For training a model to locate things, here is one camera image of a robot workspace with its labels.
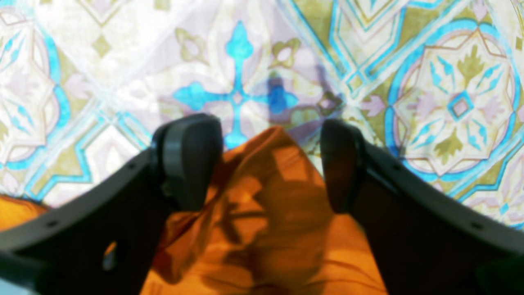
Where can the patterned tile tablecloth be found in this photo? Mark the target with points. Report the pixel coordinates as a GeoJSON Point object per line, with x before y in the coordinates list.
{"type": "Point", "coordinates": [438, 83]}

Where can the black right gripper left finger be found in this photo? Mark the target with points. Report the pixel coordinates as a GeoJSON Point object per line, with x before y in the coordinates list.
{"type": "Point", "coordinates": [104, 242]}

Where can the orange T-shirt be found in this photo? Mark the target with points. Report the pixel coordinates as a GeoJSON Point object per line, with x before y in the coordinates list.
{"type": "Point", "coordinates": [267, 229]}

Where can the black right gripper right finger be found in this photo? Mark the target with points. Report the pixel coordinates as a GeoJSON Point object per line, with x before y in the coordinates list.
{"type": "Point", "coordinates": [423, 242]}

